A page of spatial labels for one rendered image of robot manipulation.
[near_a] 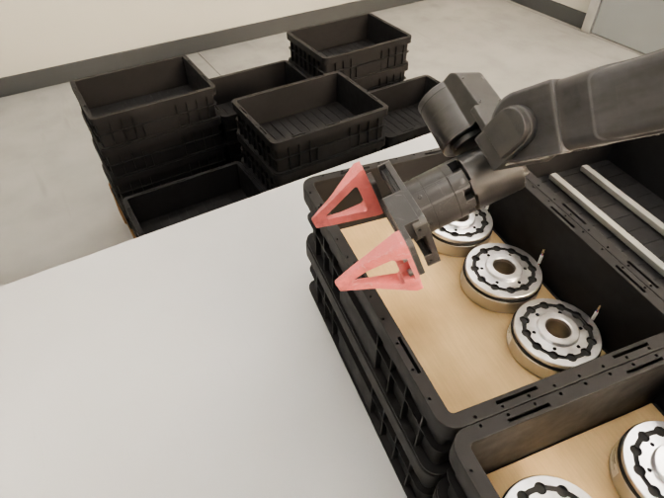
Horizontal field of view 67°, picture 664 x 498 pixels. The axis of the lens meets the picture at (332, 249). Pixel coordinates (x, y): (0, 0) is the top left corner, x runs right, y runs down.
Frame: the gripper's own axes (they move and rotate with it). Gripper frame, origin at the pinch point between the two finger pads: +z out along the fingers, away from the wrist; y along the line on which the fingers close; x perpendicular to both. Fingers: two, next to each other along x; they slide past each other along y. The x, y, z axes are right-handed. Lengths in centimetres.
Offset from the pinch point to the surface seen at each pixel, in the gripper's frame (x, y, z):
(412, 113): 77, -128, -39
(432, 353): 20.0, 3.6, -4.6
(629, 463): 22.2, 22.3, -17.0
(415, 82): 69, -134, -45
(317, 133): 42, -89, -3
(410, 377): 8.8, 11.7, -1.6
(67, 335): 13, -22, 46
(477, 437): 9.9, 18.9, -4.8
